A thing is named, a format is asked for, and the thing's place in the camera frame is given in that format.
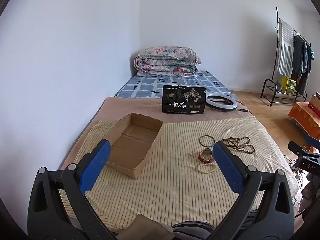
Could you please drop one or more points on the small green pot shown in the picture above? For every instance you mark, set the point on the small green pot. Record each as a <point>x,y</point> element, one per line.
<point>279,86</point>

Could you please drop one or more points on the dark thin bangle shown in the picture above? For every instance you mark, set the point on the dark thin bangle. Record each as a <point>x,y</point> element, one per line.
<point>200,142</point>

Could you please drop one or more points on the black printed snack bag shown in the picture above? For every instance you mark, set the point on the black printed snack bag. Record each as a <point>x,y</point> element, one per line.
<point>183,100</point>

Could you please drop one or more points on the dark hanging clothes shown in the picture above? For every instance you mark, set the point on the dark hanging clothes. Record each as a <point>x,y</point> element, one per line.
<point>300,60</point>

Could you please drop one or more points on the folded floral quilt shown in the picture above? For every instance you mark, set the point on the folded floral quilt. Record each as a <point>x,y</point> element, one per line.
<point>167,61</point>

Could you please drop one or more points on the striped hanging towel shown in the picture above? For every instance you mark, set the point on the striped hanging towel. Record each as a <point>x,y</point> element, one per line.
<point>285,50</point>

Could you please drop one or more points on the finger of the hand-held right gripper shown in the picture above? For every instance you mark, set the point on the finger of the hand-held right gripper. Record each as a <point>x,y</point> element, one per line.
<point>313,140</point>
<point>298,148</point>

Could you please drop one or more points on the yellow striped cloth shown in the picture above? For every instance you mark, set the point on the yellow striped cloth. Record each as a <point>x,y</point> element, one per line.
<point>170,192</point>

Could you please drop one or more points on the black metal clothes rack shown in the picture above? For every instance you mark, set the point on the black metal clothes rack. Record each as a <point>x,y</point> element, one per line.
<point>268,90</point>

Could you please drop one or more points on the blue checked bedsheet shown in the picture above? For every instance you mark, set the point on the blue checked bedsheet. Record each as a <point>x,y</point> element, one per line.
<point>140,85</point>

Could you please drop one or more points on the white pillow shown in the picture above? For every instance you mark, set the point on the white pillow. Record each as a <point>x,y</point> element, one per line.
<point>142,74</point>

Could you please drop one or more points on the red and tan box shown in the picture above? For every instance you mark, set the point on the red and tan box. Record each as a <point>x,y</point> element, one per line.
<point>317,103</point>

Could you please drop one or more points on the cardboard box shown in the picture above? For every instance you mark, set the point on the cardboard box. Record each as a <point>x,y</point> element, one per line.
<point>135,145</point>

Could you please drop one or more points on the yellow box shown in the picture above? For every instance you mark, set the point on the yellow box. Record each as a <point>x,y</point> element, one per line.
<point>288,85</point>

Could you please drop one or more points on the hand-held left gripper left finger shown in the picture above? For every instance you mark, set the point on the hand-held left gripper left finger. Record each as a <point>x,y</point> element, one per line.
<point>96,165</point>

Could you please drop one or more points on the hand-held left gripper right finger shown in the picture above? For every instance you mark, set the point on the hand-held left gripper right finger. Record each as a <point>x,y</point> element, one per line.
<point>226,166</point>

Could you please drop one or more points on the tan blanket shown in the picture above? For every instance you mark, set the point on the tan blanket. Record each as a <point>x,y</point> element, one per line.
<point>140,105</point>

